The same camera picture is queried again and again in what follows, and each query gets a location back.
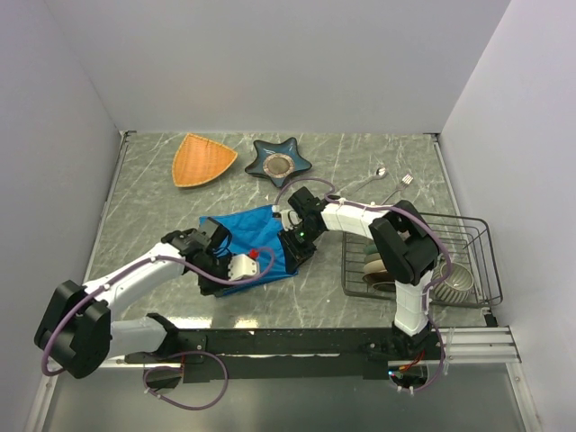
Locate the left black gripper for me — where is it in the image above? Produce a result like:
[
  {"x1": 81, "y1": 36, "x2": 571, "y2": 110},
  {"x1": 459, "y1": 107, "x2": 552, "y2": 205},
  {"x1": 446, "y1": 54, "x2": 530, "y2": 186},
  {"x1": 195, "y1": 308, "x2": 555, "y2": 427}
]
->
[{"x1": 193, "y1": 251, "x2": 239, "y2": 295}]

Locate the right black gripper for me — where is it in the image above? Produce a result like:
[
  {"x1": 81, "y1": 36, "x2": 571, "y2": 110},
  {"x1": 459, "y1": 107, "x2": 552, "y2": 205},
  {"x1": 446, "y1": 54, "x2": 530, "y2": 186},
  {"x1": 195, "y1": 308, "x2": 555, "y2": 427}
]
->
[{"x1": 278, "y1": 222, "x2": 324, "y2": 273}]

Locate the blue cloth napkin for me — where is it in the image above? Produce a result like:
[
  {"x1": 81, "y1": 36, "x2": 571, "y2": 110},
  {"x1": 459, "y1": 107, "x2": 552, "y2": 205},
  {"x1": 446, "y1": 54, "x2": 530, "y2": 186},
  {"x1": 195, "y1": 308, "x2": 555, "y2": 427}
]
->
[{"x1": 212, "y1": 204, "x2": 298, "y2": 296}]

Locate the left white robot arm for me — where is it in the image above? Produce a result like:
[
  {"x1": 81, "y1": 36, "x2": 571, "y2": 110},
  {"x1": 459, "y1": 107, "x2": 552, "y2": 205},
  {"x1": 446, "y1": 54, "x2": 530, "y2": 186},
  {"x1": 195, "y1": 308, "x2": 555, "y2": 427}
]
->
[{"x1": 34, "y1": 218, "x2": 231, "y2": 378}]

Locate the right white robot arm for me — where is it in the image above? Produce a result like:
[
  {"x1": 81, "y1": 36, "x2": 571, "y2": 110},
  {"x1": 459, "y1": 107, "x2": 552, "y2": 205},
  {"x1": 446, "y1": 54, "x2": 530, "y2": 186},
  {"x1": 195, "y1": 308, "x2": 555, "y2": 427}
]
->
[{"x1": 273, "y1": 187, "x2": 441, "y2": 359}]

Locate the green plate in rack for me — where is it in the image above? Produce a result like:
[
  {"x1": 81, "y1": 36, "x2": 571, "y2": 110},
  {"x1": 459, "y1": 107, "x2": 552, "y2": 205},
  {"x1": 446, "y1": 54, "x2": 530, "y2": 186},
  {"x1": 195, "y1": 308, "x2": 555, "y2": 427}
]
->
[{"x1": 364, "y1": 244, "x2": 378, "y2": 256}]

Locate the dark blue star dish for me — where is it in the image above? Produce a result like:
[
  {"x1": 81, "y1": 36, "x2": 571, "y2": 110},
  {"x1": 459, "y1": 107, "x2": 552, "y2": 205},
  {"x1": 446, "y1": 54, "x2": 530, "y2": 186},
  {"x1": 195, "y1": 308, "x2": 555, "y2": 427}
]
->
[{"x1": 245, "y1": 137, "x2": 312, "y2": 189}]

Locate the orange woven basket tray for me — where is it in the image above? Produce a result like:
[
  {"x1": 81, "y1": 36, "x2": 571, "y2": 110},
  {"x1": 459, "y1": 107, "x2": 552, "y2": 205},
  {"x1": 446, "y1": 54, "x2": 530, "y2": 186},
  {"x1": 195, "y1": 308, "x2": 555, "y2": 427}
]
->
[{"x1": 172, "y1": 133, "x2": 238, "y2": 188}]

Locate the silver spoon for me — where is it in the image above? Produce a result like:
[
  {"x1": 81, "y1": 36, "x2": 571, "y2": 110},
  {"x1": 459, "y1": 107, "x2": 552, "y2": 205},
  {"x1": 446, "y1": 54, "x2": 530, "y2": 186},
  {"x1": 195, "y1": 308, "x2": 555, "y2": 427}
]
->
[{"x1": 350, "y1": 166, "x2": 388, "y2": 194}]

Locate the silver fork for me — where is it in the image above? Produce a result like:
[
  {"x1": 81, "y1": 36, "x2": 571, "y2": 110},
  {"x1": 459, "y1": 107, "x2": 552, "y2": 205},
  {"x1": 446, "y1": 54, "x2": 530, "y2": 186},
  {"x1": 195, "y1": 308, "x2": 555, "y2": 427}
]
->
[{"x1": 382, "y1": 174, "x2": 414, "y2": 205}]

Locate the grey ribbed mug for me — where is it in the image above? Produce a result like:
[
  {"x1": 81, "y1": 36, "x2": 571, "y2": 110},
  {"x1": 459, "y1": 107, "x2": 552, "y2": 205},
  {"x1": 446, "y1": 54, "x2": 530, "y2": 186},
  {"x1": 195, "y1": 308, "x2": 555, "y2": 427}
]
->
[{"x1": 432, "y1": 263, "x2": 473, "y2": 304}]

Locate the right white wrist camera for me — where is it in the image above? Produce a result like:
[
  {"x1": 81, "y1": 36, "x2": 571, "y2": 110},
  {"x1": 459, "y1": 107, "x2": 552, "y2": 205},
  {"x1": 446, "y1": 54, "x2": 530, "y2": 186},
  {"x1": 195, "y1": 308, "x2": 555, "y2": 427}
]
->
[{"x1": 272, "y1": 204, "x2": 301, "y2": 230}]

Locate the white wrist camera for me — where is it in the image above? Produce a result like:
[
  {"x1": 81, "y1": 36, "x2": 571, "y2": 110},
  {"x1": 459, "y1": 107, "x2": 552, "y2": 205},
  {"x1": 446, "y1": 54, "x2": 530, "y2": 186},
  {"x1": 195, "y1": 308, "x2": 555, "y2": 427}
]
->
[
  {"x1": 227, "y1": 254, "x2": 261, "y2": 284},
  {"x1": 272, "y1": 204, "x2": 301, "y2": 230}
]

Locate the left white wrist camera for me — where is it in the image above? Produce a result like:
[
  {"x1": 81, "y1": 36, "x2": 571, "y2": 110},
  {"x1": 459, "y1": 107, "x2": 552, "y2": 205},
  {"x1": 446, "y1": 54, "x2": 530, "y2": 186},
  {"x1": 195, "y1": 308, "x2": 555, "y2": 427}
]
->
[{"x1": 227, "y1": 254, "x2": 261, "y2": 284}]

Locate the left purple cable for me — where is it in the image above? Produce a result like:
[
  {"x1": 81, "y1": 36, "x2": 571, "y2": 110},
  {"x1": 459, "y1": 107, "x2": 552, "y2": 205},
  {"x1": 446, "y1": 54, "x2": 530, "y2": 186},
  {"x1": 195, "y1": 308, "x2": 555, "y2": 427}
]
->
[{"x1": 40, "y1": 246, "x2": 276, "y2": 411}]

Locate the purple cable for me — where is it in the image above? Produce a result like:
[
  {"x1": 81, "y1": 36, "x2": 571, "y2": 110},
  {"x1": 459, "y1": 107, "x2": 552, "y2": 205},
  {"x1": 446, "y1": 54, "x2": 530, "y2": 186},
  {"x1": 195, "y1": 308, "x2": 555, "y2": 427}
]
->
[
  {"x1": 40, "y1": 246, "x2": 276, "y2": 411},
  {"x1": 274, "y1": 177, "x2": 455, "y2": 397}
]

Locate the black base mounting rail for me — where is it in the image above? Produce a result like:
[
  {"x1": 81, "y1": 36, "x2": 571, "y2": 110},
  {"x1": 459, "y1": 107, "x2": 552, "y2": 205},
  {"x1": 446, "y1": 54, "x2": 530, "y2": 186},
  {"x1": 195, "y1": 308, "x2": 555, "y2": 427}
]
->
[{"x1": 125, "y1": 328, "x2": 442, "y2": 383}]

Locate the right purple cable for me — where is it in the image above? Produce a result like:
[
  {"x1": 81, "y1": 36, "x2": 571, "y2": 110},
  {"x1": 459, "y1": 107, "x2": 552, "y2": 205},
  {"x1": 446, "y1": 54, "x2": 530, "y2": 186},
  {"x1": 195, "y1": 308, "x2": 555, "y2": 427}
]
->
[{"x1": 274, "y1": 177, "x2": 455, "y2": 397}]

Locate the black wire dish rack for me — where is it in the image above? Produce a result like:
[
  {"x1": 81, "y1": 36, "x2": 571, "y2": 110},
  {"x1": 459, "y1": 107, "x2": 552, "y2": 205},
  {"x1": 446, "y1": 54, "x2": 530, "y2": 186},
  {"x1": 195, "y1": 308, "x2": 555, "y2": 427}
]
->
[{"x1": 341, "y1": 213, "x2": 503, "y2": 309}]

